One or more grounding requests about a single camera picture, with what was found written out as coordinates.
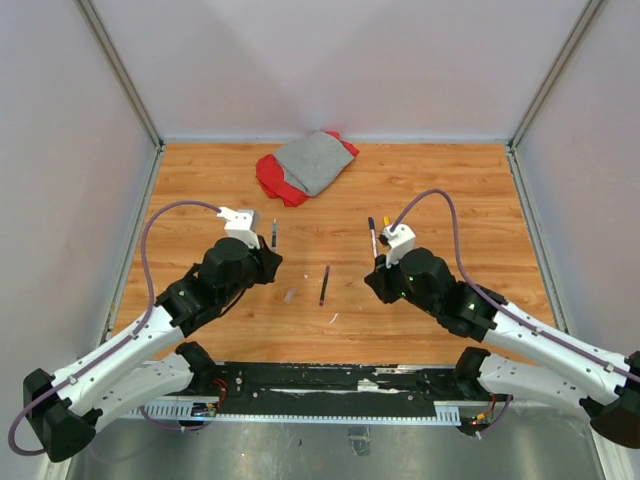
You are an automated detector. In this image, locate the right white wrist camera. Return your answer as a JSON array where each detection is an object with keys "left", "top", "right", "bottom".
[{"left": 380, "top": 223, "right": 416, "bottom": 268}]

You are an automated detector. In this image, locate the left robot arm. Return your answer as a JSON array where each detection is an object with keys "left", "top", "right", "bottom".
[{"left": 23, "top": 238, "right": 283, "bottom": 462}]

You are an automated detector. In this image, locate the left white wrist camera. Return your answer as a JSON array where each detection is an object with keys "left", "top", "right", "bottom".
[{"left": 217, "top": 207, "right": 260, "bottom": 249}]

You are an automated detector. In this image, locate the white marker blue tip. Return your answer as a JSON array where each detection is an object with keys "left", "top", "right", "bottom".
[{"left": 369, "top": 228, "right": 378, "bottom": 259}]

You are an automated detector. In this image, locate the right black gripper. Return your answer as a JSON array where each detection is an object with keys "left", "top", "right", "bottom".
[{"left": 366, "top": 246, "right": 440, "bottom": 318}]

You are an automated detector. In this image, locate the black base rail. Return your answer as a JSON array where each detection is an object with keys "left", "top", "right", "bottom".
[{"left": 176, "top": 362, "right": 493, "bottom": 411}]

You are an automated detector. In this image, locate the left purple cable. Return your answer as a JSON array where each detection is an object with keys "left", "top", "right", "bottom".
[{"left": 8, "top": 200, "right": 226, "bottom": 457}]

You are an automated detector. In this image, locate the purple cable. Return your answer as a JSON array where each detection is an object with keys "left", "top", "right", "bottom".
[
  {"left": 392, "top": 188, "right": 640, "bottom": 432},
  {"left": 8, "top": 200, "right": 226, "bottom": 457}
]

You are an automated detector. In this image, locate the grey cable duct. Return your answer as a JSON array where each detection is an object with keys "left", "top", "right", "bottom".
[{"left": 123, "top": 399, "right": 462, "bottom": 426}]

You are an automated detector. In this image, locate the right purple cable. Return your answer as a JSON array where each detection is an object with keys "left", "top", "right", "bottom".
[{"left": 392, "top": 188, "right": 640, "bottom": 432}]

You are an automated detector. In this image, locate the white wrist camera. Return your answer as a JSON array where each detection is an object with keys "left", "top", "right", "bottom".
[
  {"left": 217, "top": 207, "right": 260, "bottom": 249},
  {"left": 380, "top": 223, "right": 416, "bottom": 268}
]

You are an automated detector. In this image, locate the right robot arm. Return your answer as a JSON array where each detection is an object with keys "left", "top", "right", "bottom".
[{"left": 364, "top": 248, "right": 639, "bottom": 449}]

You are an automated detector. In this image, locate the red cloth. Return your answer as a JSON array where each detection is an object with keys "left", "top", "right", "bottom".
[{"left": 255, "top": 131, "right": 359, "bottom": 207}]

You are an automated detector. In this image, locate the purple pen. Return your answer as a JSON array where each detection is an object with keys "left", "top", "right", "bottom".
[{"left": 319, "top": 264, "right": 330, "bottom": 306}]

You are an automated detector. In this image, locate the grey folded cloth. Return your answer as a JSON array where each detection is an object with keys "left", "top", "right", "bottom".
[{"left": 273, "top": 131, "right": 357, "bottom": 197}]

